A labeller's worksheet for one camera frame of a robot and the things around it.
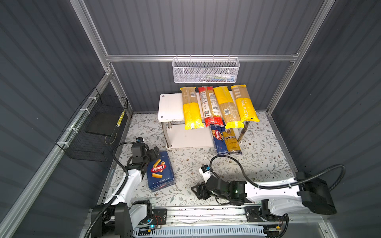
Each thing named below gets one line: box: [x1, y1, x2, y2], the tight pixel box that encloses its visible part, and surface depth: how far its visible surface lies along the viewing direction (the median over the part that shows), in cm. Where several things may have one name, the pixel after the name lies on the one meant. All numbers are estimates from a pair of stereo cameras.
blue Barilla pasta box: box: [146, 150, 176, 193], surface depth 83 cm
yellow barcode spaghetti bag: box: [212, 85, 245, 130], surface depth 73 cm
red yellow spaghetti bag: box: [197, 86, 225, 128], surface depth 74 cm
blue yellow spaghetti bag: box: [222, 127, 243, 156], surface depth 95 cm
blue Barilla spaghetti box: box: [210, 124, 229, 155], surface depth 93 cm
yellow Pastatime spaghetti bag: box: [230, 84, 261, 122], surface depth 78 cm
